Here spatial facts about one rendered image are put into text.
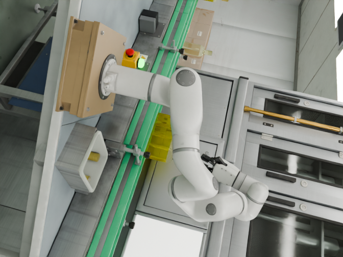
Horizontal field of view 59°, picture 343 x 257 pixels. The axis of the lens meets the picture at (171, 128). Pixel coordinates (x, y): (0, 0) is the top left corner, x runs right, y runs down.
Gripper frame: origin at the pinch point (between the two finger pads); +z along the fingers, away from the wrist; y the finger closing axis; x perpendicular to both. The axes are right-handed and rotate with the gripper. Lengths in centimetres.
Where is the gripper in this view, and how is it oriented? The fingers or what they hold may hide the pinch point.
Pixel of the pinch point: (203, 161)
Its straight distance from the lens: 133.2
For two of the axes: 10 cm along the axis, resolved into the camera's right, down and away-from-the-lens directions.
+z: -8.5, -4.4, 2.8
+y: 1.3, -7.0, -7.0
